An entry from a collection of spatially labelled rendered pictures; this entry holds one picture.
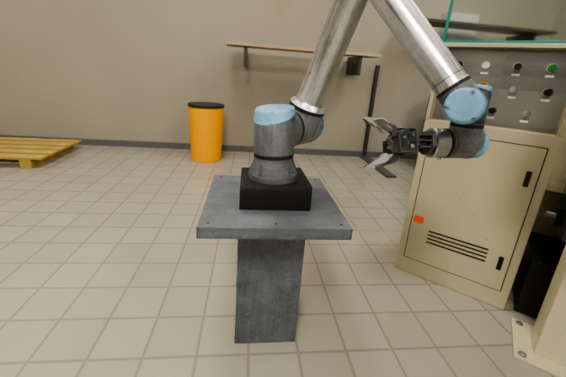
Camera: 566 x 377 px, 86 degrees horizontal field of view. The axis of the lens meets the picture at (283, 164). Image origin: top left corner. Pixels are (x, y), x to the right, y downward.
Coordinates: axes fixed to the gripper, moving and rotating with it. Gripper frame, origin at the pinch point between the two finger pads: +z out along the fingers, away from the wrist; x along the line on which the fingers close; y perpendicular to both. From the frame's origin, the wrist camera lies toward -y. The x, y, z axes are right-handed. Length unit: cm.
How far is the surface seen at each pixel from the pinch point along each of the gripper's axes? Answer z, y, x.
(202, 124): 85, -256, -61
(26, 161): 248, -232, -16
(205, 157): 83, -272, -26
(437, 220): -68, -67, 30
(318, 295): -3, -70, 67
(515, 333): -88, -44, 79
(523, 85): -88, -31, -33
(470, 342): -64, -42, 81
